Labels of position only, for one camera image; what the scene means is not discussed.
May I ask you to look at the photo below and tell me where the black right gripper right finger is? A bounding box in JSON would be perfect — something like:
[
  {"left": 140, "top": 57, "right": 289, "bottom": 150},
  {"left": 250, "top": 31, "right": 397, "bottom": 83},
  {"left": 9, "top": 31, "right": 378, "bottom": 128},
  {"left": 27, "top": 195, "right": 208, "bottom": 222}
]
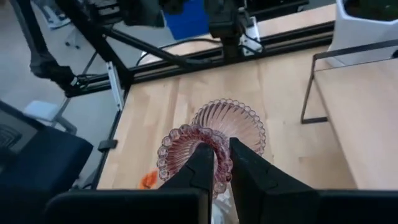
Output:
[{"left": 229, "top": 137, "right": 398, "bottom": 224}]

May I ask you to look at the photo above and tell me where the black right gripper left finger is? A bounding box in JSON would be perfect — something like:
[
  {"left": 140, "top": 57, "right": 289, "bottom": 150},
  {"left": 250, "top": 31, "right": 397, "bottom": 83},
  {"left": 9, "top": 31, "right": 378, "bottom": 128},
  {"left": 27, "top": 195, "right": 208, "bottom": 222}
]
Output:
[{"left": 45, "top": 142, "right": 215, "bottom": 224}]

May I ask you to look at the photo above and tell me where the pink glass candlestick holder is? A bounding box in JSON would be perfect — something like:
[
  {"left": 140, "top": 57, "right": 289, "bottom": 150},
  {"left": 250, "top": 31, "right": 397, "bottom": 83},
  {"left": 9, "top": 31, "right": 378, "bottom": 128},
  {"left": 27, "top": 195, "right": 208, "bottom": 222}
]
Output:
[{"left": 157, "top": 98, "right": 267, "bottom": 200}]

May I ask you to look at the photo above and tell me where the orange paper tag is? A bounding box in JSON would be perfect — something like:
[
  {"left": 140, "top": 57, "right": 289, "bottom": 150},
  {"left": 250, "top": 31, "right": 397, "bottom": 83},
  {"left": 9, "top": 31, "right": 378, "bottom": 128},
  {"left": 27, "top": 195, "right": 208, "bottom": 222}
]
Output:
[{"left": 138, "top": 169, "right": 159, "bottom": 190}]

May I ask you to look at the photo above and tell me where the black table edge clamp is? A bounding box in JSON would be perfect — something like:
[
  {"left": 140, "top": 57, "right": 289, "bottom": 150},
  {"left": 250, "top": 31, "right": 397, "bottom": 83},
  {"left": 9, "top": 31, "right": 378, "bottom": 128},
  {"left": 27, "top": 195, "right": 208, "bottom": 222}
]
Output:
[{"left": 98, "top": 139, "right": 119, "bottom": 153}]

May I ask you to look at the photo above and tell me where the black office chair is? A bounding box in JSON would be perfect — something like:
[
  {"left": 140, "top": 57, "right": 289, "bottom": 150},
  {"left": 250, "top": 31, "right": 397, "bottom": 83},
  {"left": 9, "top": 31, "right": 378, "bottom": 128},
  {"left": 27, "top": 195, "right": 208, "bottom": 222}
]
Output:
[{"left": 0, "top": 99, "right": 94, "bottom": 224}]

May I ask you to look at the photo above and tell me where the blue plastic bin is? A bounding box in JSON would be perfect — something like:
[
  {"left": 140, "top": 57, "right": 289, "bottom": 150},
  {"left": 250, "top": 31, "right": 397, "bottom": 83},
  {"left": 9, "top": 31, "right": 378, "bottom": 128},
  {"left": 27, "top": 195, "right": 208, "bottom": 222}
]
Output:
[{"left": 164, "top": 0, "right": 210, "bottom": 41}]

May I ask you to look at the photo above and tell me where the white chair base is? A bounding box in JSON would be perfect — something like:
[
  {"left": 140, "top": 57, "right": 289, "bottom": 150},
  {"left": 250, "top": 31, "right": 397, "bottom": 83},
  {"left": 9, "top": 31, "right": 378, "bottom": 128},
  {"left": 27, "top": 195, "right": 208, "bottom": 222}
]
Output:
[{"left": 23, "top": 100, "right": 78, "bottom": 135}]

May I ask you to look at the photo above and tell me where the white planter pot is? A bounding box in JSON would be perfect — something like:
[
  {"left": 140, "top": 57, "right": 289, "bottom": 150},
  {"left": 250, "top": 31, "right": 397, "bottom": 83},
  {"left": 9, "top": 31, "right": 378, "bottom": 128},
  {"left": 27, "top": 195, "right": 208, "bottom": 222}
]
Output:
[{"left": 325, "top": 0, "right": 398, "bottom": 68}]

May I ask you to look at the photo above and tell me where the black aluminium rig frame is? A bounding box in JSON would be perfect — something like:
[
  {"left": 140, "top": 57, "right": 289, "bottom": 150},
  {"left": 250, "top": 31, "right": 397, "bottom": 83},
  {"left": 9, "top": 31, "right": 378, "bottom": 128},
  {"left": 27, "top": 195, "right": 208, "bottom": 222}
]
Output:
[{"left": 54, "top": 0, "right": 335, "bottom": 190}]

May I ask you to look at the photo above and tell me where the wooden shelf black metal frame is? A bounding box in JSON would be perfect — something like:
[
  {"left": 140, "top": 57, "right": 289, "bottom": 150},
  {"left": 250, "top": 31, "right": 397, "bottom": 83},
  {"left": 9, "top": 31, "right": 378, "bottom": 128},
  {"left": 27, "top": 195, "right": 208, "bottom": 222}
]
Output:
[{"left": 300, "top": 39, "right": 398, "bottom": 190}]

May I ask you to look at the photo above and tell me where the silver metal frame bracket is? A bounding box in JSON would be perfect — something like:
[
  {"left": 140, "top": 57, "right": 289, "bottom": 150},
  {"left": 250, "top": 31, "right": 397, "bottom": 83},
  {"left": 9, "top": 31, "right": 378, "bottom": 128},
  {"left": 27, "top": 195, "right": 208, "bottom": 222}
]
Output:
[{"left": 105, "top": 60, "right": 126, "bottom": 111}]

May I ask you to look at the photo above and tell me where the white metal mounting bracket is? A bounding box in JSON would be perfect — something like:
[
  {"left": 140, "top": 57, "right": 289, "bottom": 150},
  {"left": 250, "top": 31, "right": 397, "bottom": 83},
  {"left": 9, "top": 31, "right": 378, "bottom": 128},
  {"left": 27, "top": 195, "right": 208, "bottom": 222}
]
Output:
[{"left": 239, "top": 16, "right": 264, "bottom": 57}]

